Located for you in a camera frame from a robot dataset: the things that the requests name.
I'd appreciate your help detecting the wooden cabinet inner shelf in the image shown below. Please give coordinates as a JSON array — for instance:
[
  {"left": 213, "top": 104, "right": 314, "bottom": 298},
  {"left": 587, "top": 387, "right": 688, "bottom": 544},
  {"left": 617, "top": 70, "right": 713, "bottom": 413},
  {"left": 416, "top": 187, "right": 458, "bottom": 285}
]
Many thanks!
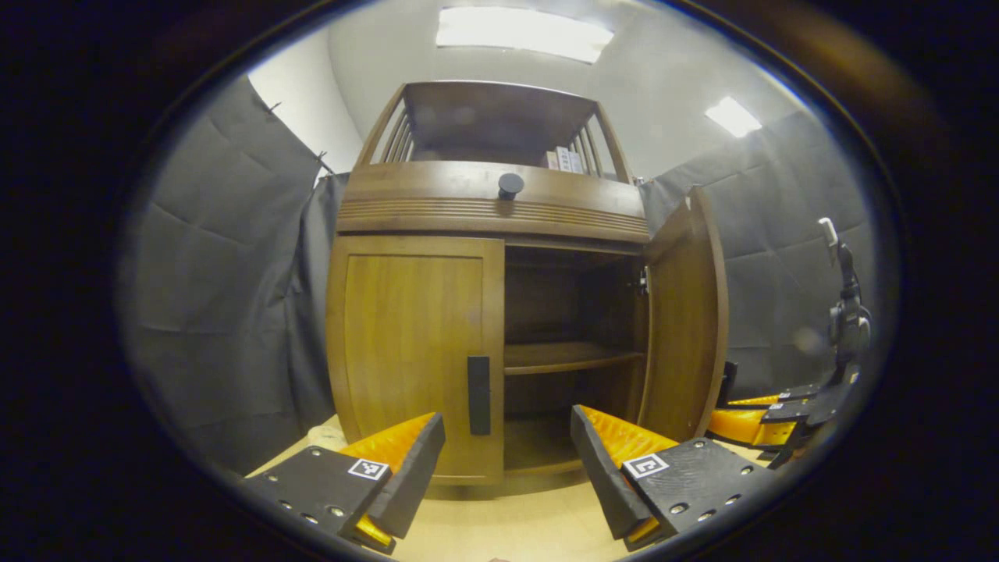
[{"left": 503, "top": 341, "right": 647, "bottom": 376}]

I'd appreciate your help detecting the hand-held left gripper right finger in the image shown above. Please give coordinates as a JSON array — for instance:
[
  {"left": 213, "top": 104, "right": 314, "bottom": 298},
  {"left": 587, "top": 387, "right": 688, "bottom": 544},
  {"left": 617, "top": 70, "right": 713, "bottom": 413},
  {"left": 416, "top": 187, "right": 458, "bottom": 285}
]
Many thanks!
[{"left": 570, "top": 404, "right": 773, "bottom": 553}]

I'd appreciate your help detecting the black backdrop cloth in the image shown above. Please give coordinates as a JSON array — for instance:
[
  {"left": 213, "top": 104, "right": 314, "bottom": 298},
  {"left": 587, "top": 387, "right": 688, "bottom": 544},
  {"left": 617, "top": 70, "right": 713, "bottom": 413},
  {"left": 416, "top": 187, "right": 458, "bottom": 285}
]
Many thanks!
[{"left": 117, "top": 74, "right": 879, "bottom": 477}]

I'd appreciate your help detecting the white fluffy object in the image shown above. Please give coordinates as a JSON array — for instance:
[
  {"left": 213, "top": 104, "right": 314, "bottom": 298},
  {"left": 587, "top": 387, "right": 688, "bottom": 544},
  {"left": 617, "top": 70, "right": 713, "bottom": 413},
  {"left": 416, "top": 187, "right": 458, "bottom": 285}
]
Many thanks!
[{"left": 306, "top": 424, "right": 348, "bottom": 452}]

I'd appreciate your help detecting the wooden shoe cabinet door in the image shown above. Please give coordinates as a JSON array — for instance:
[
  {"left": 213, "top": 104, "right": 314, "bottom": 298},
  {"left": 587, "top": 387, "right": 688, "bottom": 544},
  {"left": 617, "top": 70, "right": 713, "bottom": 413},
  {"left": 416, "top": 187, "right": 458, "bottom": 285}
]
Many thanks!
[
  {"left": 636, "top": 186, "right": 731, "bottom": 443},
  {"left": 326, "top": 236, "right": 506, "bottom": 485}
]

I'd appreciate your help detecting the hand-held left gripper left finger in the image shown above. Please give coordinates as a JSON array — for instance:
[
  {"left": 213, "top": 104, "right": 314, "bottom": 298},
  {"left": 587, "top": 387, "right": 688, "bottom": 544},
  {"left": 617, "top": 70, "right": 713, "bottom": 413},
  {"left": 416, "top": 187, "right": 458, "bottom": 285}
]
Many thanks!
[{"left": 242, "top": 412, "right": 446, "bottom": 555}]

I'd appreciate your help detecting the small ceiling light panel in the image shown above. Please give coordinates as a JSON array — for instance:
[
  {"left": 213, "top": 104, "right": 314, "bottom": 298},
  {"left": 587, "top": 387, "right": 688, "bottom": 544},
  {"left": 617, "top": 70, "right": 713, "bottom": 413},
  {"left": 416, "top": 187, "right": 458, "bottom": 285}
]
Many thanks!
[{"left": 705, "top": 96, "right": 763, "bottom": 139}]

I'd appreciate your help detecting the wooden double-door shoe cabinet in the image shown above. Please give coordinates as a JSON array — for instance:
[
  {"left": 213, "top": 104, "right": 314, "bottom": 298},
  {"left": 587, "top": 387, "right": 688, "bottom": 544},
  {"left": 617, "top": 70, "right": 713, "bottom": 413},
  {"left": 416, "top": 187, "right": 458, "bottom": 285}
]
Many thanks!
[{"left": 325, "top": 80, "right": 731, "bottom": 489}]

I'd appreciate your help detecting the large ceiling light panel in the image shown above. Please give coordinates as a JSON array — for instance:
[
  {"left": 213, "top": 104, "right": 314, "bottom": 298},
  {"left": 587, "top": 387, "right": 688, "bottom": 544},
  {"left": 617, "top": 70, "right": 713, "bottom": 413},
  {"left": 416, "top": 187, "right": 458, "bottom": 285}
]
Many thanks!
[{"left": 436, "top": 6, "right": 615, "bottom": 65}]

